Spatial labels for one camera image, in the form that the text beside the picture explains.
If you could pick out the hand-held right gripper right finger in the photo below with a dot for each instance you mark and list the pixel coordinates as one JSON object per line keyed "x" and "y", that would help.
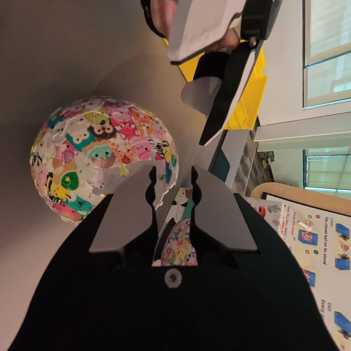
{"x": 222, "y": 216}

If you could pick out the colourful puzzle ball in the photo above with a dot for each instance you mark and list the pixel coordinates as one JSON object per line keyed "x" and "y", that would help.
{"x": 96, "y": 153}

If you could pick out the yellow plastic bin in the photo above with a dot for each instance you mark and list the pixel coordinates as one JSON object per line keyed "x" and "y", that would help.
{"x": 251, "y": 90}

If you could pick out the paned glass window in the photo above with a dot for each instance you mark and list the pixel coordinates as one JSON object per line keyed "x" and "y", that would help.
{"x": 327, "y": 170}
{"x": 327, "y": 41}

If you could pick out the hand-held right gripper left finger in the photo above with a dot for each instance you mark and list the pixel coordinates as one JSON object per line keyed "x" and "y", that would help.
{"x": 123, "y": 214}

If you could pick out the person's left hand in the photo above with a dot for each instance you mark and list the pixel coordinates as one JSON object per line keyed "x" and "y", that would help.
{"x": 164, "y": 15}

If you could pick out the dark teal side cabinet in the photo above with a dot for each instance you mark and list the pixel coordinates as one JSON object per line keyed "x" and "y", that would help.
{"x": 222, "y": 167}

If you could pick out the tan wooden display board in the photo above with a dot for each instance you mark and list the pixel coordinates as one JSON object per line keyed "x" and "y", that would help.
{"x": 288, "y": 190}

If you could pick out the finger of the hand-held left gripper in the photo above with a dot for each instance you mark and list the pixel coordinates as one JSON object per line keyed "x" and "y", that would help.
{"x": 200, "y": 27}
{"x": 227, "y": 96}

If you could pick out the black wristband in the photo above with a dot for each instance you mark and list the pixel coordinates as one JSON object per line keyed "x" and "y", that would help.
{"x": 146, "y": 16}

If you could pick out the framed instruction poster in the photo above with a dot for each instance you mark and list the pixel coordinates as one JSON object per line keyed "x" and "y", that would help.
{"x": 318, "y": 246}

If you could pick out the puzzle ball cardboard box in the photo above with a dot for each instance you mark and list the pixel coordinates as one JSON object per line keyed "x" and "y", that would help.
{"x": 178, "y": 241}

